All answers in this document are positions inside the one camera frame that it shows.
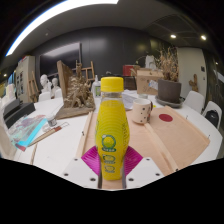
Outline colourful painted canvas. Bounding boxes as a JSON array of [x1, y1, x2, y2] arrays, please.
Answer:
[[7, 114, 48, 152]]

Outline small paint jar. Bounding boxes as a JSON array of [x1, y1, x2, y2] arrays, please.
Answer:
[[45, 113, 58, 128]]

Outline wooden paintbrush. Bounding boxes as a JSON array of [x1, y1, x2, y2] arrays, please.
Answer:
[[28, 122, 70, 148]]

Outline brown carved wood sculpture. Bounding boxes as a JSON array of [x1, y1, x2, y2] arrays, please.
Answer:
[[54, 59, 97, 120]]

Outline clear pump bottle green label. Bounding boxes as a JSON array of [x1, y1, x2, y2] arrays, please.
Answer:
[[92, 74, 102, 98]]

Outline grey plant saucer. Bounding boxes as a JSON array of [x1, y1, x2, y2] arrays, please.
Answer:
[[154, 95, 185, 109]]

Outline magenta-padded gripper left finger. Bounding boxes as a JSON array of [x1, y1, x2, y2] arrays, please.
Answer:
[[61, 145, 102, 190]]

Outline white plaster bust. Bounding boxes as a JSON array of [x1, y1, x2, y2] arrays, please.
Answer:
[[50, 77, 62, 94], [39, 74, 52, 94]]

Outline black case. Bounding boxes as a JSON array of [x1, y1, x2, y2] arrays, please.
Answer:
[[3, 98, 36, 129]]

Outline carved wooden figure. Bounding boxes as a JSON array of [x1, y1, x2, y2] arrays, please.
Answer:
[[188, 73, 200, 93]]

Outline white dotted mug brown handle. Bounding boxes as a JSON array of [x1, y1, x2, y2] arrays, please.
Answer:
[[131, 98, 154, 125]]

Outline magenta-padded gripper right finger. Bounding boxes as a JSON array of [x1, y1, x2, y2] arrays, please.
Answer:
[[122, 145, 165, 190]]

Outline flat round red coaster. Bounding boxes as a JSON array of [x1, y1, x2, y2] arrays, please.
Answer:
[[158, 113, 174, 123]]

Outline printed grey paper sheet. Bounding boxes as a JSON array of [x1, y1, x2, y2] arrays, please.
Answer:
[[121, 89, 138, 110]]

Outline black backpack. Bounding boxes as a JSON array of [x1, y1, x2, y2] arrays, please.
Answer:
[[204, 109, 220, 128]]

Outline cardboard box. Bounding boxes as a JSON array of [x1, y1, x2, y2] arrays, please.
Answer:
[[135, 68, 164, 96]]

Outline dried plant in grey pot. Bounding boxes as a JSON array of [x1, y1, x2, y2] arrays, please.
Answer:
[[153, 46, 183, 104]]

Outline white plaster figure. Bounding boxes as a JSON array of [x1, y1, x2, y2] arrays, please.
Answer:
[[144, 54, 158, 70]]

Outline wooden easel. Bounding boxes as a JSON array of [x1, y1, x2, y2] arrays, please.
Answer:
[[28, 70, 40, 103], [75, 60, 96, 83]]

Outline yellow drink bottle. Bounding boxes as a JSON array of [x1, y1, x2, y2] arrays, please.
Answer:
[[94, 76, 131, 182]]

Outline thin wooden stick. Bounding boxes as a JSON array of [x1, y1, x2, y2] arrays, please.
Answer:
[[30, 143, 38, 166]]

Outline red box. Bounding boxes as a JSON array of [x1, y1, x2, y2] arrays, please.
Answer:
[[122, 64, 141, 78]]

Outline black wall screen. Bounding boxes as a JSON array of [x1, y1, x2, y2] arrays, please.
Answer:
[[39, 42, 82, 76]]

